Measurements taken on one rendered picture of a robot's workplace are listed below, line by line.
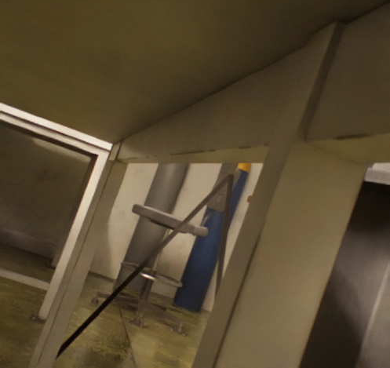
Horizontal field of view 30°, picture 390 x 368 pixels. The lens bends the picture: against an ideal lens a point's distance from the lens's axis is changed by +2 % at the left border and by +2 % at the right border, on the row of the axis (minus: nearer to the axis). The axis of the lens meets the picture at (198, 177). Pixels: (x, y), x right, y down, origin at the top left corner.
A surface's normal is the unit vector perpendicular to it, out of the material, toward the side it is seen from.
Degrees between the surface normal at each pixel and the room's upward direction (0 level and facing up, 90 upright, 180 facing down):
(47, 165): 90
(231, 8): 180
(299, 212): 90
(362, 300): 90
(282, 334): 90
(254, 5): 180
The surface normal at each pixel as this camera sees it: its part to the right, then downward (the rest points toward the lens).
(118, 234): 0.17, 0.02
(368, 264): -0.87, -0.33
